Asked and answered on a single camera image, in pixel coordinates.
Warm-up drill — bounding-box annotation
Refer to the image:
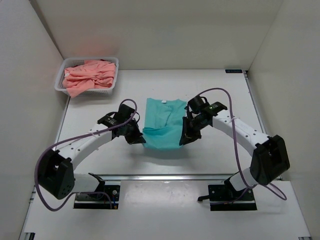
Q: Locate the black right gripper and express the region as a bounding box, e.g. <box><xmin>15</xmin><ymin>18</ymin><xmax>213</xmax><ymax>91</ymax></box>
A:
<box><xmin>180</xmin><ymin>116</ymin><xmax>209</xmax><ymax>147</ymax></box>

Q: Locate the teal t shirt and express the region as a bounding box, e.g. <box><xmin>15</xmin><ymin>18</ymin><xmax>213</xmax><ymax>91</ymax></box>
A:
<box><xmin>142</xmin><ymin>98</ymin><xmax>187</xmax><ymax>151</ymax></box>

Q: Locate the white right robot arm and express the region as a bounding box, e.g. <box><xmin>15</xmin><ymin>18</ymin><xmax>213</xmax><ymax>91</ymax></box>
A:
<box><xmin>179</xmin><ymin>96</ymin><xmax>290</xmax><ymax>204</ymax></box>

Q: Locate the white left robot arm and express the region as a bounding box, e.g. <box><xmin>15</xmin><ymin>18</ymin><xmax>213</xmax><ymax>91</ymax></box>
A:
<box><xmin>37</xmin><ymin>104</ymin><xmax>145</xmax><ymax>200</ymax></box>

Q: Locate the blue label sticker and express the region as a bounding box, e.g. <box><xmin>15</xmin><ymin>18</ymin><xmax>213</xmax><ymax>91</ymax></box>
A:
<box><xmin>225</xmin><ymin>69</ymin><xmax>243</xmax><ymax>74</ymax></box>

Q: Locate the salmon pink t shirt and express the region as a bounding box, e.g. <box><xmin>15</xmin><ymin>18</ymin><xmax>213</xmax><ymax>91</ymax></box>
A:
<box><xmin>62</xmin><ymin>59</ymin><xmax>116</xmax><ymax>98</ymax></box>

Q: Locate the white plastic basket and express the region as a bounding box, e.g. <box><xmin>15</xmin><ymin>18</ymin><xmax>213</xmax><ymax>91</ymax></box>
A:
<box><xmin>54</xmin><ymin>56</ymin><xmax>119</xmax><ymax>96</ymax></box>

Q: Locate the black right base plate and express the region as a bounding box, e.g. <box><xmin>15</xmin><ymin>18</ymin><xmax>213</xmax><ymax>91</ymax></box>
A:
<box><xmin>197</xmin><ymin>184</ymin><xmax>258</xmax><ymax>212</ymax></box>

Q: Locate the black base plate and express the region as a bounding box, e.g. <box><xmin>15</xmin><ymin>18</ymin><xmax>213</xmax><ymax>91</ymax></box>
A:
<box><xmin>197</xmin><ymin>184</ymin><xmax>258</xmax><ymax>212</ymax></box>
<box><xmin>73</xmin><ymin>181</ymin><xmax>121</xmax><ymax>210</ymax></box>

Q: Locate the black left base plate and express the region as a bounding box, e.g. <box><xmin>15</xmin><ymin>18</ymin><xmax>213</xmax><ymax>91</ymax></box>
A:
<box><xmin>73</xmin><ymin>181</ymin><xmax>121</xmax><ymax>210</ymax></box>

